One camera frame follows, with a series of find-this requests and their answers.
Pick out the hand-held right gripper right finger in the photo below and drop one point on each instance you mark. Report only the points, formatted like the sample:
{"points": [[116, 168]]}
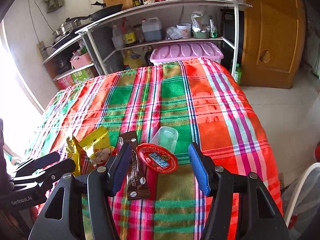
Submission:
{"points": [[198, 167]]}

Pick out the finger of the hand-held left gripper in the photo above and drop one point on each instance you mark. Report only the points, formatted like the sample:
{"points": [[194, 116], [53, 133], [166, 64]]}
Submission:
{"points": [[55, 171], [40, 162]]}

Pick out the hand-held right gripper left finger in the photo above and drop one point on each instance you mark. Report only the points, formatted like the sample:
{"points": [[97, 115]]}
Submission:
{"points": [[122, 167]]}

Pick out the brown snack bar wrapper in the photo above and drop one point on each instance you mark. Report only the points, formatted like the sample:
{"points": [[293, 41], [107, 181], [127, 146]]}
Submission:
{"points": [[137, 180]]}

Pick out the yellow snack packet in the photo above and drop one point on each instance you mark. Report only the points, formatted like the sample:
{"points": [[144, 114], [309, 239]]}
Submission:
{"points": [[96, 142]]}

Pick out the red lidded sauce cup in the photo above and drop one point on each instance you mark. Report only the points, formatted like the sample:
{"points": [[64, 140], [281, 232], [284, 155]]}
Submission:
{"points": [[157, 157]]}

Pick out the white trash bin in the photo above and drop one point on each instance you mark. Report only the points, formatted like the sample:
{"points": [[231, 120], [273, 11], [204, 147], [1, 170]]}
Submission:
{"points": [[295, 197]]}

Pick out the golden snack packet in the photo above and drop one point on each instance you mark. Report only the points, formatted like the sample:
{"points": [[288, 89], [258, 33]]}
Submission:
{"points": [[72, 152]]}

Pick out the clear plastic cup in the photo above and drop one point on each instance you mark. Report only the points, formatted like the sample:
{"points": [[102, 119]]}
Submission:
{"points": [[166, 138]]}

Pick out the plaid blanket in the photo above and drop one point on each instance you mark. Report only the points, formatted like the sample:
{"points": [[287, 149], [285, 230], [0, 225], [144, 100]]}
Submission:
{"points": [[175, 100]]}

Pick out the green cardboard box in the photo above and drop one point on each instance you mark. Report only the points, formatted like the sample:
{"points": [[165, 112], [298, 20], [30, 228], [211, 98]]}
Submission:
{"points": [[81, 76]]}

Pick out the black cooking pot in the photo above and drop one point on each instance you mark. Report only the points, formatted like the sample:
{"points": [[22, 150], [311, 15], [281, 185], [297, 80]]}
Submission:
{"points": [[61, 63]]}

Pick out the green drink bottle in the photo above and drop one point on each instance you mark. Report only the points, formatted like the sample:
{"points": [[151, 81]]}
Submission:
{"points": [[237, 73]]}

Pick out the yellow cooking oil bottle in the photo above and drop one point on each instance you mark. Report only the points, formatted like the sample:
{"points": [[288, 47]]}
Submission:
{"points": [[131, 60]]}

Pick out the pink plastic basket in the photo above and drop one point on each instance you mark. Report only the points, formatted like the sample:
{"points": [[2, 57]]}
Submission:
{"points": [[81, 60]]}

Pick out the white power strip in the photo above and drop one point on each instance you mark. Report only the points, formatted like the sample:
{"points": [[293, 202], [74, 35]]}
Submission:
{"points": [[41, 50]]}

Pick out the pink lid storage box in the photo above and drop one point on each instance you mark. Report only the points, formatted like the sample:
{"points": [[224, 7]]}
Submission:
{"points": [[186, 52]]}

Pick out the clear bin liner bag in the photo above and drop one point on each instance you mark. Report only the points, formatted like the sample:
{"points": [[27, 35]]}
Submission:
{"points": [[310, 200]]}

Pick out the black induction cooker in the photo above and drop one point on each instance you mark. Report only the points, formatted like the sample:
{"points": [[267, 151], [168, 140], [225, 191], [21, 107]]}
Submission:
{"points": [[65, 39]]}

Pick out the white metal shelf rack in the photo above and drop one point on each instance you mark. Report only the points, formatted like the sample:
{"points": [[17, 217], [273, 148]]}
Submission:
{"points": [[234, 45]]}

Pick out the clear plastic bottle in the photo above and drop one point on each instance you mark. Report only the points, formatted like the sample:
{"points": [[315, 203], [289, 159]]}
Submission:
{"points": [[117, 37]]}

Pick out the green bowl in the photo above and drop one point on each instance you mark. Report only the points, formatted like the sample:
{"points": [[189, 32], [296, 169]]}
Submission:
{"points": [[201, 34]]}

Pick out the yellow label sauce bottle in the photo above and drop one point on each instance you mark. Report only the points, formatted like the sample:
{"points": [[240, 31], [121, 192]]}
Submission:
{"points": [[128, 33]]}

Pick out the crumpled clear plastic bag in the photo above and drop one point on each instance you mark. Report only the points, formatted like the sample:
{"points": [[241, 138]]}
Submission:
{"points": [[173, 32]]}

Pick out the steel steamer pot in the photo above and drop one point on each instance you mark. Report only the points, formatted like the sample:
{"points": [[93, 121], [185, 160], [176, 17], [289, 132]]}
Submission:
{"points": [[66, 26]]}

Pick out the white plastic tub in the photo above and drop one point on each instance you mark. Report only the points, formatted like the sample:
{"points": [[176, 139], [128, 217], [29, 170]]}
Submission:
{"points": [[183, 28]]}

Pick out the green white packet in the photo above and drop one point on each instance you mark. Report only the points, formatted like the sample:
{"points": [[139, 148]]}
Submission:
{"points": [[213, 27]]}

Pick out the plastic jug dark liquid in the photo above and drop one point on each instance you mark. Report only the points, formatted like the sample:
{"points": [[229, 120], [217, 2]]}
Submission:
{"points": [[151, 28]]}

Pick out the plastic food bag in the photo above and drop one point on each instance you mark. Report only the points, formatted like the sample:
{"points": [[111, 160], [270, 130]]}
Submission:
{"points": [[200, 21]]}

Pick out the black frying pan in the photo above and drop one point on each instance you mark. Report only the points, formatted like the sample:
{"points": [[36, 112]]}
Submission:
{"points": [[107, 12]]}

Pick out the wooden door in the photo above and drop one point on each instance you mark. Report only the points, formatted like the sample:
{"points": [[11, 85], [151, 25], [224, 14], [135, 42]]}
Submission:
{"points": [[275, 30]]}

